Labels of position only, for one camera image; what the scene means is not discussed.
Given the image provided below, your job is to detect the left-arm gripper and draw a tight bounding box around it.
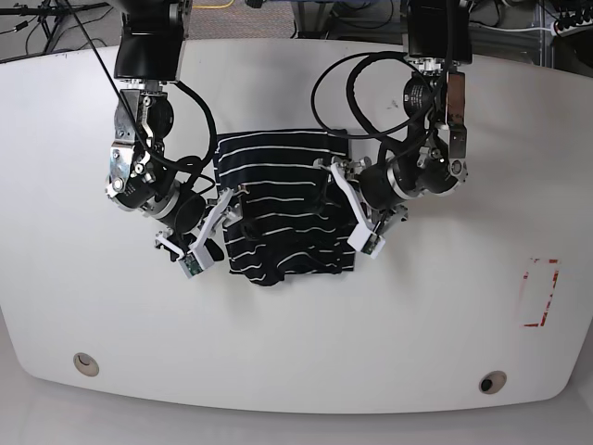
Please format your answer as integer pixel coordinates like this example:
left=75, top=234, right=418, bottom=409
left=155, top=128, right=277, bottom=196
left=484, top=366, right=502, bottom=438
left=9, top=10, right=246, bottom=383
left=313, top=157, right=409, bottom=254

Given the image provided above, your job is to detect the left table grommet hole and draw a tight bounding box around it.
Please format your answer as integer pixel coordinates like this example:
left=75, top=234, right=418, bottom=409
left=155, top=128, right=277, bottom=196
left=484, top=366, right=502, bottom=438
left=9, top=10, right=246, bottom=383
left=73, top=352, right=100, bottom=377

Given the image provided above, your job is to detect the table grommet hole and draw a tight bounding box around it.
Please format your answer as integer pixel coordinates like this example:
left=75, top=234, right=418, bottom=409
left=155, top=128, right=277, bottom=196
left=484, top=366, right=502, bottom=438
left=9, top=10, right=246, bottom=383
left=479, top=370, right=507, bottom=395
left=73, top=352, right=100, bottom=377

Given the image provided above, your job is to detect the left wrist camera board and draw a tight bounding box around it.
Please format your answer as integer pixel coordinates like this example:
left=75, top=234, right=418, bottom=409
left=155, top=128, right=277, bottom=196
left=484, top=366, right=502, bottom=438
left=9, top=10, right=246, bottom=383
left=361, top=234, right=385, bottom=259

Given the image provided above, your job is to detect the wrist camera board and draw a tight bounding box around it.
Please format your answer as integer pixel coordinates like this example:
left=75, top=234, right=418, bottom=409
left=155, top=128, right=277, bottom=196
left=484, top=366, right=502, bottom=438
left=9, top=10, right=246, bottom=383
left=179, top=254, right=203, bottom=278
left=361, top=234, right=385, bottom=259

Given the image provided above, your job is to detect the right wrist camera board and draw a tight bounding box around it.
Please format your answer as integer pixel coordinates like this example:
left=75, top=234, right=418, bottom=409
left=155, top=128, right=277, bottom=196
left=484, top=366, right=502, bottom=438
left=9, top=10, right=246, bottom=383
left=179, top=254, right=203, bottom=278

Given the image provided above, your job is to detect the right table grommet hole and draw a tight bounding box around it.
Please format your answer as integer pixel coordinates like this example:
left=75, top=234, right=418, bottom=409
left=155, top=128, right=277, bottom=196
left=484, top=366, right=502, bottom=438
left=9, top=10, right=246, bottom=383
left=479, top=370, right=507, bottom=395

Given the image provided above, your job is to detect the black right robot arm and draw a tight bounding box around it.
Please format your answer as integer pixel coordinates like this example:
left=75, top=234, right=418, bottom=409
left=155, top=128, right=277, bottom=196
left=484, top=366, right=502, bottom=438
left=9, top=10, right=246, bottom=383
left=106, top=1, right=246, bottom=277

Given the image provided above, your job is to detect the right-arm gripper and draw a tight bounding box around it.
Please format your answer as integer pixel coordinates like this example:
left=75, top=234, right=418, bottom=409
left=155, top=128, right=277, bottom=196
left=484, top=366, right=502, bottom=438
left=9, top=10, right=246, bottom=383
left=154, top=186, right=246, bottom=273

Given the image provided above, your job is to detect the red tape rectangle marking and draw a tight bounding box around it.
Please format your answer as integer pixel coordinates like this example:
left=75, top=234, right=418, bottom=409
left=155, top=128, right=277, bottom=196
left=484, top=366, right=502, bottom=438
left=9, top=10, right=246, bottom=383
left=517, top=258, right=561, bottom=328

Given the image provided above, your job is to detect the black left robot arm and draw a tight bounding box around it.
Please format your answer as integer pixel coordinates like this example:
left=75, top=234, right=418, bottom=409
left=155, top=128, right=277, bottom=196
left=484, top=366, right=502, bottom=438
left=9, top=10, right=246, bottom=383
left=314, top=1, right=473, bottom=258

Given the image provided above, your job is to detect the navy white striped T-shirt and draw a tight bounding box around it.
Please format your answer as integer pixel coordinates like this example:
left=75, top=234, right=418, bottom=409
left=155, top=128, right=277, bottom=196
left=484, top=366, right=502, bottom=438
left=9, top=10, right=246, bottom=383
left=213, top=129, right=356, bottom=286

